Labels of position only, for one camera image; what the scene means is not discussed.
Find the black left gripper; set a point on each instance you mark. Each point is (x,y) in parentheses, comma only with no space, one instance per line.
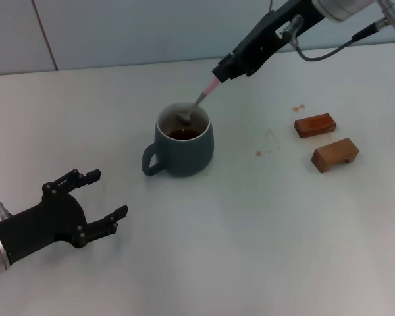
(52,220)

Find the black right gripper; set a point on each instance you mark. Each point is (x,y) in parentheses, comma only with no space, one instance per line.
(273,29)

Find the grey ceramic cup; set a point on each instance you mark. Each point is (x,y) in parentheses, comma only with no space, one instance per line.
(184,151)

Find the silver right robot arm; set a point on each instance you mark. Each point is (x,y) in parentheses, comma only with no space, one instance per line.
(345,8)

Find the flat brown wooden block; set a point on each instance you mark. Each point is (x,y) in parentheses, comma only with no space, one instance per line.
(314,125)

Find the notched brown wooden block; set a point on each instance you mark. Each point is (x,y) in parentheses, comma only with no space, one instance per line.
(329,156)

